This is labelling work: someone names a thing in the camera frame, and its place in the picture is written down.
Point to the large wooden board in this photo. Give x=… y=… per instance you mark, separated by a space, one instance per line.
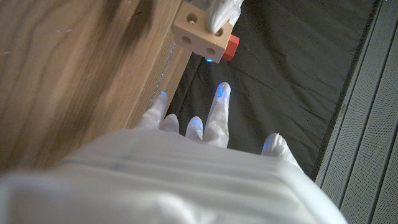
x=161 y=73

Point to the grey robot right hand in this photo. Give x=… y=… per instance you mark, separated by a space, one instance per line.
x=155 y=186

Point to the red-headed wooden screw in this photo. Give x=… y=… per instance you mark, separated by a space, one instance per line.
x=231 y=48

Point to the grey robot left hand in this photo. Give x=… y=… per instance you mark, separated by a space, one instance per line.
x=222 y=12

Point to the black backdrop curtain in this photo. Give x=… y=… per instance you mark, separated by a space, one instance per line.
x=280 y=87

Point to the wooden block with holes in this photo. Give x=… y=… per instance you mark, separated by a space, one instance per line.
x=199 y=34

